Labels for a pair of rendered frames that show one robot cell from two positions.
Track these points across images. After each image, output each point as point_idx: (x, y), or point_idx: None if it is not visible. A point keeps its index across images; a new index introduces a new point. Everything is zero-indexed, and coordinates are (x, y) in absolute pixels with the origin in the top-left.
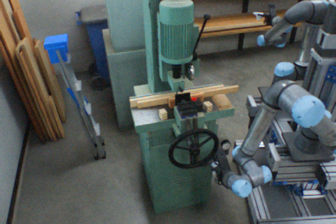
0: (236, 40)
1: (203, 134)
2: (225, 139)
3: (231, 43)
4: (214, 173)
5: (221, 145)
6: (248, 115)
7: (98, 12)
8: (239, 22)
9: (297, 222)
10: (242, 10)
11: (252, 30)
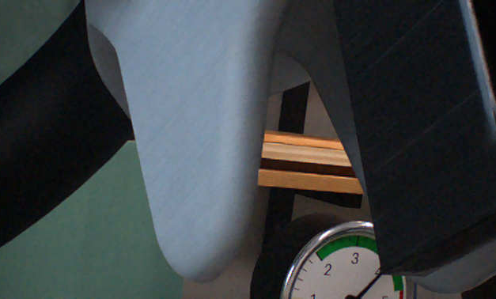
0: (249, 275)
1: None
2: (331, 213)
3: (222, 287)
4: (234, 135)
5: (262, 297)
6: (468, 296)
7: None
8: (273, 136)
9: None
10: (281, 126)
11: (334, 183)
